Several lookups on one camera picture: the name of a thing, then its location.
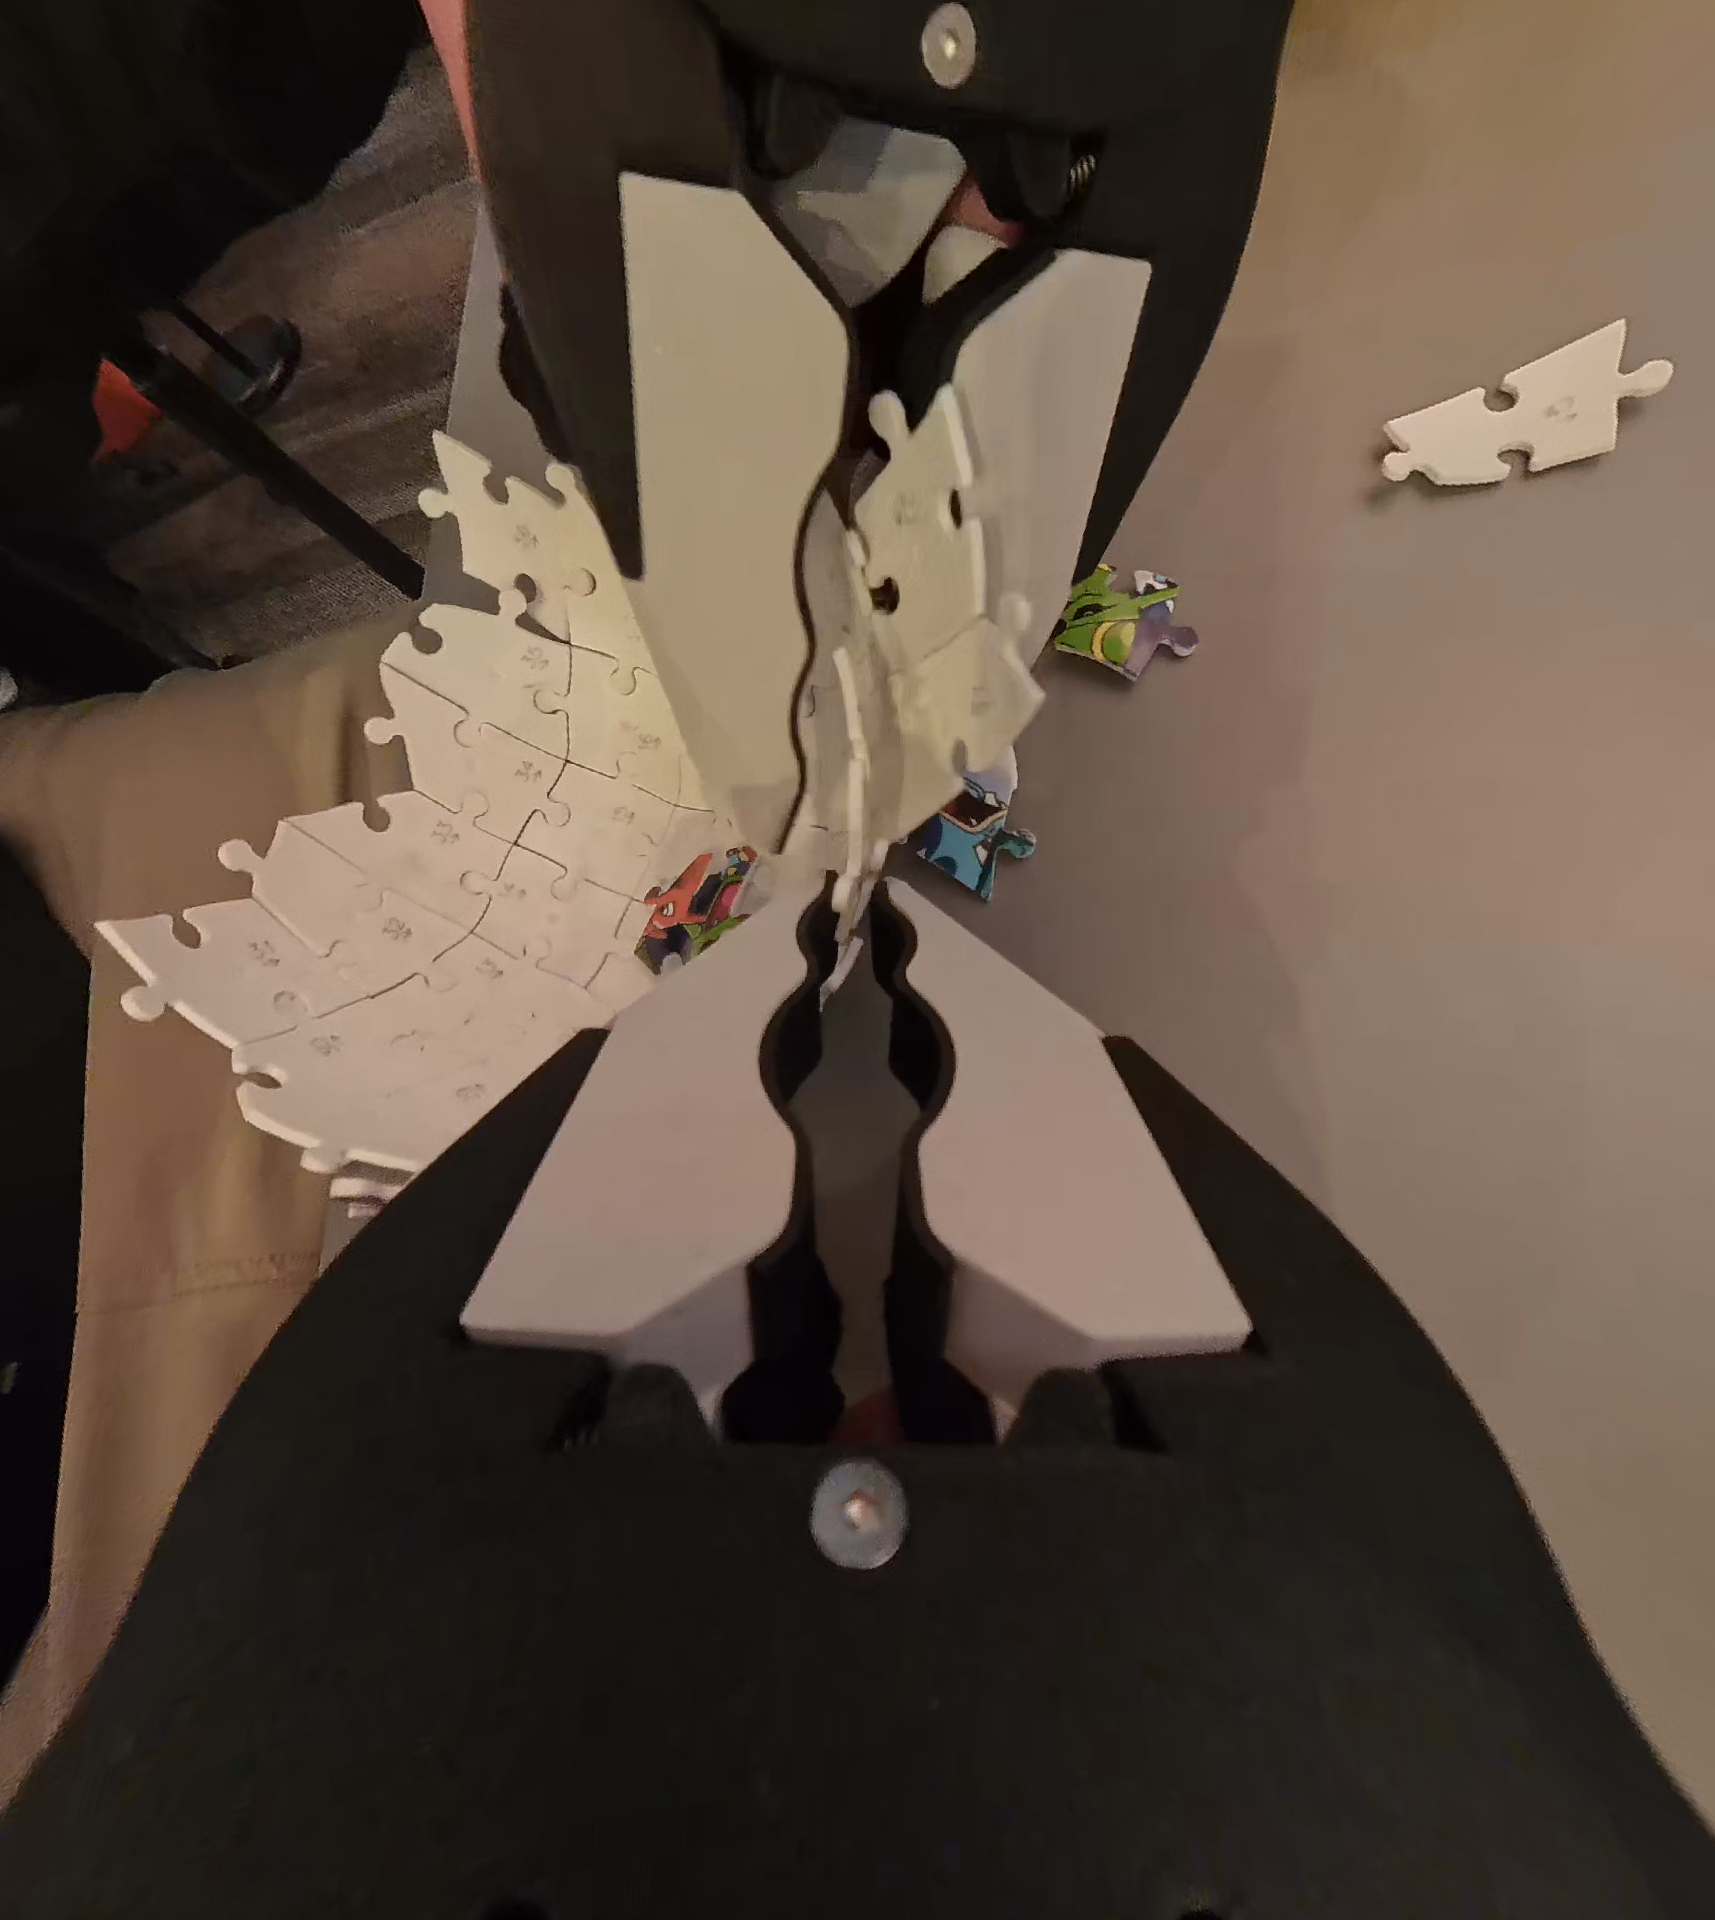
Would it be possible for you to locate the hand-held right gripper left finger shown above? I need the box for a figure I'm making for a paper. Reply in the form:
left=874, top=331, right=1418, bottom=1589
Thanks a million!
left=461, top=883, right=860, bottom=1446

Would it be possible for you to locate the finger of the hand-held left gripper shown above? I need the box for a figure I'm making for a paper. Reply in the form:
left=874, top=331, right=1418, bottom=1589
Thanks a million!
left=924, top=246, right=1154, bottom=700
left=619, top=168, right=866, bottom=864

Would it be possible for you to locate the black chair base with casters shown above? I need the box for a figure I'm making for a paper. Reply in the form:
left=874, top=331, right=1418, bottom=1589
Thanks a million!
left=0, top=300, right=425, bottom=669

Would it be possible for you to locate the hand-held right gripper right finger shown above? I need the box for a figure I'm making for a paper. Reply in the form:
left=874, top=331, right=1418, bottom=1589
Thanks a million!
left=864, top=875, right=1256, bottom=1449

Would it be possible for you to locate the colourful puzzle ball shell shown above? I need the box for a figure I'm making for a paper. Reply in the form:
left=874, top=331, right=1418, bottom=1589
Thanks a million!
left=97, top=381, right=1052, bottom=1202

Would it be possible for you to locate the blue red puzzle piece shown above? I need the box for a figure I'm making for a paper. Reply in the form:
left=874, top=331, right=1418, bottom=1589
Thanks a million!
left=914, top=749, right=1040, bottom=901

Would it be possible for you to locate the white joined puzzle piece pair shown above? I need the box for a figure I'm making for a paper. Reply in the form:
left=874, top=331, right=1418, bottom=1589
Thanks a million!
left=1382, top=318, right=1676, bottom=489

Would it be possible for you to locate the green colourful puzzle piece pair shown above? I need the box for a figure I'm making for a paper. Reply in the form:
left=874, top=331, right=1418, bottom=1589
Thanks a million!
left=1050, top=561, right=1202, bottom=684

